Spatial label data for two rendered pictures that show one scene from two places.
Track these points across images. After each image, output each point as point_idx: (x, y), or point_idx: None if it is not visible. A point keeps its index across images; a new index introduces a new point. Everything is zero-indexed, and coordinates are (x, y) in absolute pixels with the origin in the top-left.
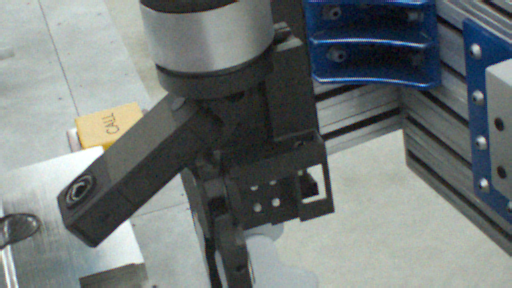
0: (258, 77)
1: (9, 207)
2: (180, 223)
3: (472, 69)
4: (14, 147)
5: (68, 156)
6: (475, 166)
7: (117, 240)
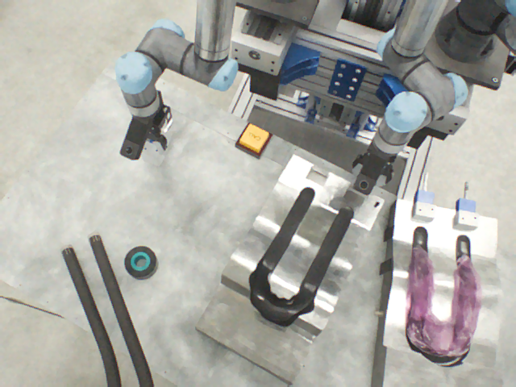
0: None
1: (297, 188)
2: (298, 155)
3: (339, 69)
4: (215, 156)
5: (289, 163)
6: (330, 88)
7: (337, 181)
